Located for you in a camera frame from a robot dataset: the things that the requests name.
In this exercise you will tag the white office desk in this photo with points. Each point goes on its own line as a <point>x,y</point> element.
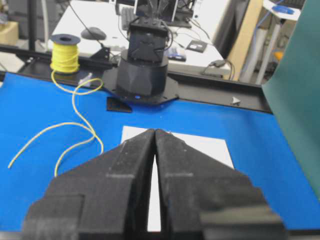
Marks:
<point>148,42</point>

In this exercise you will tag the black keyboard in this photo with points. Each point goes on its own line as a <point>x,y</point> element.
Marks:
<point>127,16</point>

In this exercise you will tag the blue table mat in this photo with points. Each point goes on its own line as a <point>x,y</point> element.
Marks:
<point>254,139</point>

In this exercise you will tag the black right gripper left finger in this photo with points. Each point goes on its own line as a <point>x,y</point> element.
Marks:
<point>105,198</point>

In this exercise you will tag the black corner bracket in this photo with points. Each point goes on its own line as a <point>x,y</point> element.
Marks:
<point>115,105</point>

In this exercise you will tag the black aluminium frame rail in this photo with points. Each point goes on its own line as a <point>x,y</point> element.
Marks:
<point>196,88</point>

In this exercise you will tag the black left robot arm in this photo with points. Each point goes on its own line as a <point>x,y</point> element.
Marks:
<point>140,85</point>

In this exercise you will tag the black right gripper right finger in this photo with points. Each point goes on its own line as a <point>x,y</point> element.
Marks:
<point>204,199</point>

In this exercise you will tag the yellow solder spool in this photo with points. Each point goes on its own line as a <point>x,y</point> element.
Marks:
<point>65,54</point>

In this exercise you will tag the black computer mouse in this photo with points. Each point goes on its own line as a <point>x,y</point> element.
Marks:
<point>93,33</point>

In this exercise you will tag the white board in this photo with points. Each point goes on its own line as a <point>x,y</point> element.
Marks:
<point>213,147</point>

